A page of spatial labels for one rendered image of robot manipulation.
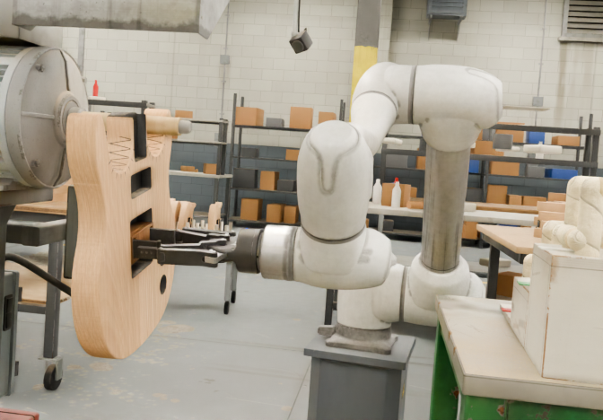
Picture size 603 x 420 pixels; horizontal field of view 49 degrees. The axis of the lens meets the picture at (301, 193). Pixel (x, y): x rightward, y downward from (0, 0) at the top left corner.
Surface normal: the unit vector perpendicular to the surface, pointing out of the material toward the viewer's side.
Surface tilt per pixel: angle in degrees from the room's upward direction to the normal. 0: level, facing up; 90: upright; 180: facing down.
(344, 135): 42
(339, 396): 90
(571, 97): 90
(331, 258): 121
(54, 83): 83
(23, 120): 92
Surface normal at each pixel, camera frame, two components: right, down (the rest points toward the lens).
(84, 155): -0.14, 0.29
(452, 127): -0.17, 0.66
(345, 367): -0.26, 0.04
